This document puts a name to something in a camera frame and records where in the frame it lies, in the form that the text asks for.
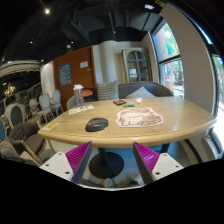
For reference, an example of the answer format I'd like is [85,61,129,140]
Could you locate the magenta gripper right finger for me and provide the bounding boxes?
[133,142,160,184]

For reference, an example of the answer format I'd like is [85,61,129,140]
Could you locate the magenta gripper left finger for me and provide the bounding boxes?
[66,141,92,184]

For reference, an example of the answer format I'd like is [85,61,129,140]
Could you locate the black computer mouse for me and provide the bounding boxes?
[85,118,108,132]

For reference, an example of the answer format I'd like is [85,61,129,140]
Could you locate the cat-shaped mouse pad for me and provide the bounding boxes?
[116,107,164,128]

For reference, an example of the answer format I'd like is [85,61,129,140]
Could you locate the oval wooden table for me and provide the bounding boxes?
[39,97,216,148]

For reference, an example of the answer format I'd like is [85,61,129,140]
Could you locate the yellow sticker card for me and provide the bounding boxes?
[42,122,58,131]

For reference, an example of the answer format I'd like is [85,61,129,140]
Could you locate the white printed paper sheet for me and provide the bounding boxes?
[69,104,94,115]

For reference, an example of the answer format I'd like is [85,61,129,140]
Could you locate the grey tufted armchair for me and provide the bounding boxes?
[9,121,46,164]

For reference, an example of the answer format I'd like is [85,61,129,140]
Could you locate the green small object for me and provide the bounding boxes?
[123,103,135,107]

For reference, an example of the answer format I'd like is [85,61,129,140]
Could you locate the white small round object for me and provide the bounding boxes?
[136,97,143,104]

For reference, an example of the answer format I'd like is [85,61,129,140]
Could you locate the white dining chair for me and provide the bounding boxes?
[52,90,63,115]
[39,93,53,119]

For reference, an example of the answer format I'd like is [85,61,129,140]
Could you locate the dark small box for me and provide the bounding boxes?
[113,99,126,106]

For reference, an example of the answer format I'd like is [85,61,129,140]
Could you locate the white cushion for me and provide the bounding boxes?
[126,87,153,98]

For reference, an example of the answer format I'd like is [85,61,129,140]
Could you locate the clear plastic bottle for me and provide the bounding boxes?
[73,84,84,106]

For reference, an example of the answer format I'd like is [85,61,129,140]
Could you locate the grey sofa bench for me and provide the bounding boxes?
[118,82,173,99]

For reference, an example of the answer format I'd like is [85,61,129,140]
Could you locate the striped cushion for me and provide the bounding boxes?
[97,80,119,101]

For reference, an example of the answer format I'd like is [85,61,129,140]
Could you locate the large window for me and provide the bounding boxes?
[152,20,184,98]

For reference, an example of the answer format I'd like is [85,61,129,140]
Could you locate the black table pedestal base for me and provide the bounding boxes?
[89,148,124,179]

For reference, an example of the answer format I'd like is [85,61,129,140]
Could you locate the blue wall poster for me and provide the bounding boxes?
[59,63,72,86]

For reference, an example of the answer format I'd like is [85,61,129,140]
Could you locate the arched wooden mirror frame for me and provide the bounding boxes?
[122,48,150,83]

